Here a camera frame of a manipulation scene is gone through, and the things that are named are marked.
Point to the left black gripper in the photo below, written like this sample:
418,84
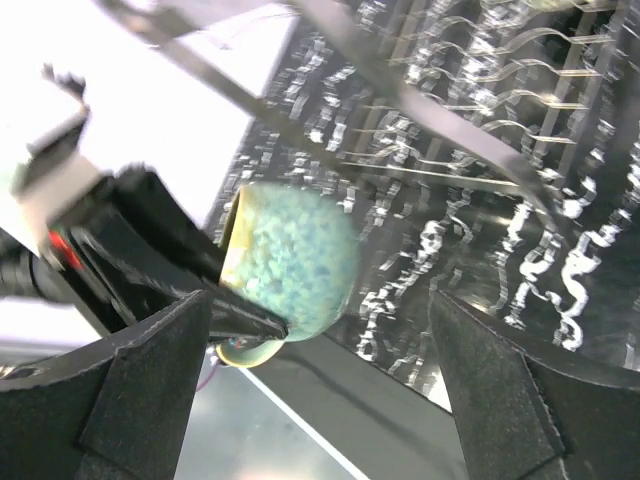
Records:
126,250

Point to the steel wire dish rack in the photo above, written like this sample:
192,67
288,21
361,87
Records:
496,96

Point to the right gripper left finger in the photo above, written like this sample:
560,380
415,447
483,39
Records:
117,408

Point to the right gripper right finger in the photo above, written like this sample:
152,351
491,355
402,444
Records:
525,409

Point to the teal glazed ceramic mug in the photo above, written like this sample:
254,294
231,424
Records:
293,252

